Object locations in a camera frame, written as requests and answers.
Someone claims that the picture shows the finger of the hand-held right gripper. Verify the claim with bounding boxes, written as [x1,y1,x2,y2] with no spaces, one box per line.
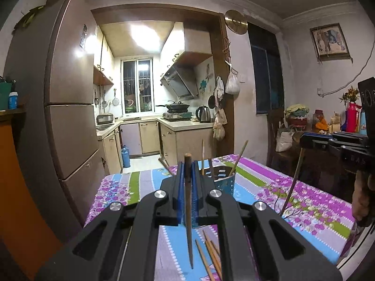
[299,136,352,160]
[302,132,368,145]

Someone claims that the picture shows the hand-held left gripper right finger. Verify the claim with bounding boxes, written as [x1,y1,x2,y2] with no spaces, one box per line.
[191,161,343,281]

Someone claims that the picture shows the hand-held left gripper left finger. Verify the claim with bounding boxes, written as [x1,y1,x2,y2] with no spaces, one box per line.
[35,161,186,281]

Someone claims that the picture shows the blue perforated utensil holder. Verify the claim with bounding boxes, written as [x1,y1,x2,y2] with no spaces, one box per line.
[202,165,236,204]

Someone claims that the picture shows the tan bamboo chopstick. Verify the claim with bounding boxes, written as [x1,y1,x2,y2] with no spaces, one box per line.
[280,148,304,218]
[229,140,249,177]

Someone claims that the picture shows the person's right hand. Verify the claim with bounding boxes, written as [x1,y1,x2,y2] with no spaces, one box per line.
[352,170,375,227]

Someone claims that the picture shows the red thermos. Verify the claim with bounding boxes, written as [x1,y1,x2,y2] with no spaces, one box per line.
[346,102,362,133]

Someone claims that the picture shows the orange jar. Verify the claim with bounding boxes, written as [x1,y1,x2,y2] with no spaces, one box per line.
[312,110,329,132]

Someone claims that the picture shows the dark wooden side table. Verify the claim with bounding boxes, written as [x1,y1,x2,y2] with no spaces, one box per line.
[293,130,356,202]

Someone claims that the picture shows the dried flowers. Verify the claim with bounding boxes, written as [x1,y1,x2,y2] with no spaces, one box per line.
[339,86,360,104]

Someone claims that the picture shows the dark wooden chair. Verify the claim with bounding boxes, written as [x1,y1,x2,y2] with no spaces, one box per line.
[266,108,302,173]

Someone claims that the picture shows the lower kitchen cabinets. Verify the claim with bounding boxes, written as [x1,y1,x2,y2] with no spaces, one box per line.
[96,117,217,176]

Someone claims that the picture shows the floral striped tablecloth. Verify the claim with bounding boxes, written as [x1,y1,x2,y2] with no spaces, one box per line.
[83,155,356,281]

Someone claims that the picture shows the blue gas cylinder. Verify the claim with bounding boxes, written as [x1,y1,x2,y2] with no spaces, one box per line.
[121,145,131,169]

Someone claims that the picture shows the beige hanging bag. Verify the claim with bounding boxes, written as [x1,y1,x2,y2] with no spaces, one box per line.
[212,108,227,141]

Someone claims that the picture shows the gas stove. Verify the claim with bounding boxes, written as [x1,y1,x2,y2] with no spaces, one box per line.
[161,111,192,121]

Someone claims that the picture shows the steel electric kettle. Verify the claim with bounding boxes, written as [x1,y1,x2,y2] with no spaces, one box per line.
[195,105,212,123]

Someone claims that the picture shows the dark window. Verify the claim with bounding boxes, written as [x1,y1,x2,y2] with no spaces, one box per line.
[247,22,285,115]

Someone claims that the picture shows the black wok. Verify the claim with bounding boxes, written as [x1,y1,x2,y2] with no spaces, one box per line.
[155,101,190,112]

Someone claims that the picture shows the framed picture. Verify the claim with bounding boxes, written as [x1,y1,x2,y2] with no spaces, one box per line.
[310,23,350,60]

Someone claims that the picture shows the white plastic bag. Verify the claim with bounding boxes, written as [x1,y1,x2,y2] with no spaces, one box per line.
[225,67,241,95]

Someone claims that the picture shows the white hanging cloth bag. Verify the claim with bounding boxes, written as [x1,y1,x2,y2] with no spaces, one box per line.
[215,76,225,98]

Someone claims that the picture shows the steel range hood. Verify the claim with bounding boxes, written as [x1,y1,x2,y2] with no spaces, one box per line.
[160,63,200,100]

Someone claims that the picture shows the barred kitchen window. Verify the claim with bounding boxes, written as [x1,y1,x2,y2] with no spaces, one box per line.
[120,59,154,115]

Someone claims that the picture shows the upper kitchen cabinet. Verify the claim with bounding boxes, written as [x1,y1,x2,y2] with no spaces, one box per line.
[160,22,214,66]
[93,26,115,86]

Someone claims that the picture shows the ceiling light panel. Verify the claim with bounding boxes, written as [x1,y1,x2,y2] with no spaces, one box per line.
[130,23,173,50]

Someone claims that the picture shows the orange wooden cabinet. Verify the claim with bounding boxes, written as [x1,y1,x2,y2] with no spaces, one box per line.
[0,110,71,281]

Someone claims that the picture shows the grey refrigerator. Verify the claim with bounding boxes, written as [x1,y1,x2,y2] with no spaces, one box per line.
[3,0,107,235]

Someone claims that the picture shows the green container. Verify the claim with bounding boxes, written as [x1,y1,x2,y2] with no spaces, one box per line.
[0,82,12,110]

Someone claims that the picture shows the gold wall clock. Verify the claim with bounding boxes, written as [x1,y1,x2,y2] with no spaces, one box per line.
[224,10,249,34]

